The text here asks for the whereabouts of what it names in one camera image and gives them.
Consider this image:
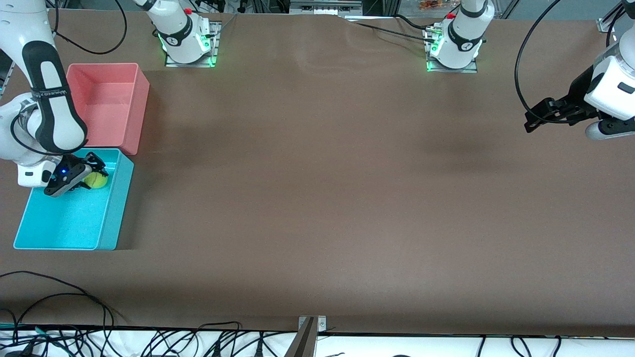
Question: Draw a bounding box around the blue plastic bin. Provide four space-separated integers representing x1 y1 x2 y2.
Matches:
13 147 134 251

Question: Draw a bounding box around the pink plastic bin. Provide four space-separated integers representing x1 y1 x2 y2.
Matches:
64 62 150 156

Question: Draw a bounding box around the aluminium corner profile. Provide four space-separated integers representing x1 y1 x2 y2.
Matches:
597 0 627 33

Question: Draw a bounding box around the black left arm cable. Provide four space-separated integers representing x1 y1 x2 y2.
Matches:
514 0 635 124

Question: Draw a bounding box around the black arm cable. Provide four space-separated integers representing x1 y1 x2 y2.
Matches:
514 0 635 124
10 0 128 159

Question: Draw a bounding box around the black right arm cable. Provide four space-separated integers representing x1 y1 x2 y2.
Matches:
10 0 128 159

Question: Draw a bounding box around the large looped black cable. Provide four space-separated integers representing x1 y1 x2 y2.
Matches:
0 271 116 330

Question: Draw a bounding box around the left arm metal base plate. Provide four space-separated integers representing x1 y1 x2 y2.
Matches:
424 27 479 73

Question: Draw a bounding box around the small looped black cable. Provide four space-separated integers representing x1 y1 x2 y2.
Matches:
15 293 107 343

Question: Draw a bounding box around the short black base cable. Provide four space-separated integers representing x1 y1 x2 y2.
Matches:
394 14 432 29

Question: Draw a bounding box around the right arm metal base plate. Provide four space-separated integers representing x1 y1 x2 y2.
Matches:
165 20 221 67

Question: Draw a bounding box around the long black base cable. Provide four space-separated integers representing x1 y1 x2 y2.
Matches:
342 17 435 43

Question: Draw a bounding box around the teal cable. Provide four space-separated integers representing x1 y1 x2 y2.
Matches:
0 323 65 339

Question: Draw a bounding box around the arched black cable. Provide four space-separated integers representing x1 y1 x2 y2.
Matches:
198 321 244 332

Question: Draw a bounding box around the dark grey mount bar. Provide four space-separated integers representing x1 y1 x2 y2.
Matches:
284 317 318 357

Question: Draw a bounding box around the silver table edge bracket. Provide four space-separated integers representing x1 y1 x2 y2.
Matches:
298 316 327 332

